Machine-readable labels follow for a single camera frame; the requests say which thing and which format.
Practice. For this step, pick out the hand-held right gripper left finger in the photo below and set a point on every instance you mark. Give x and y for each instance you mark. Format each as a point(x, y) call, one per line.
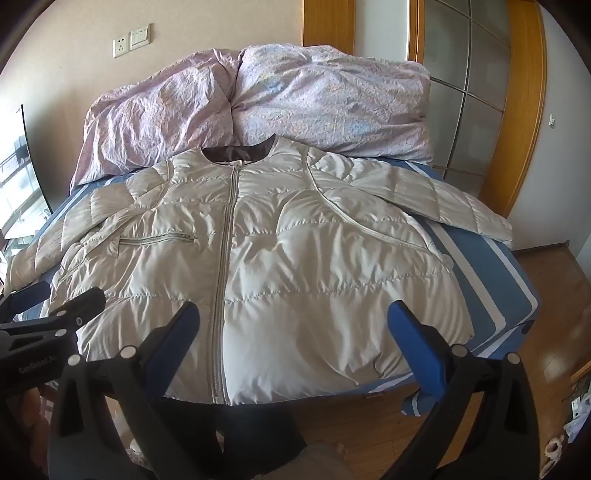
point(175, 334)

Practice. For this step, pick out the beige puffer jacket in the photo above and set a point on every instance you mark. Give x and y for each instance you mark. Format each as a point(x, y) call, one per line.
point(286, 277)

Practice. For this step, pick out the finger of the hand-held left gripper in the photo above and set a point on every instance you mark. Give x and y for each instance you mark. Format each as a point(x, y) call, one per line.
point(69, 311)

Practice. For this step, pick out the blue striped bed sheet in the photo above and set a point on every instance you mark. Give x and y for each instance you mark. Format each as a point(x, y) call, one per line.
point(489, 277)

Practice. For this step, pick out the black framed window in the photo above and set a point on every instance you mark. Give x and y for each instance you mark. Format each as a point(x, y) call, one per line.
point(16, 184)

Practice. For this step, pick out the wooden door frame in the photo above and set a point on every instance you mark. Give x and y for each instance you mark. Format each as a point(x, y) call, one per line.
point(526, 92)

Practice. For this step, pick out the white light switch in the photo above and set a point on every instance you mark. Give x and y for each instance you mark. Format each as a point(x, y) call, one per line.
point(140, 37)

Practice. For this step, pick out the frosted glass door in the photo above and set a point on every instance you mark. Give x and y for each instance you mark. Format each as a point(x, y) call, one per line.
point(461, 69)

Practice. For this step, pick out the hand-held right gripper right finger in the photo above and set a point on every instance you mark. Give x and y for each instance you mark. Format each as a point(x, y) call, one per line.
point(411, 337)

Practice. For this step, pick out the white wall socket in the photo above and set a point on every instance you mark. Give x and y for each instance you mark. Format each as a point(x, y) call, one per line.
point(120, 46)

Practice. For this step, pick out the pink floral pillow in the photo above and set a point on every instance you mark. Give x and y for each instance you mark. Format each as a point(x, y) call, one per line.
point(300, 101)

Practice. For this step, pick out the fluffy slipper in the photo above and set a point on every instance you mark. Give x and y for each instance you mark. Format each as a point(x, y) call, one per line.
point(552, 454)

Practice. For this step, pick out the person's leg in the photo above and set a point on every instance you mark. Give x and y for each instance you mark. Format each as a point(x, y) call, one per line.
point(258, 434)

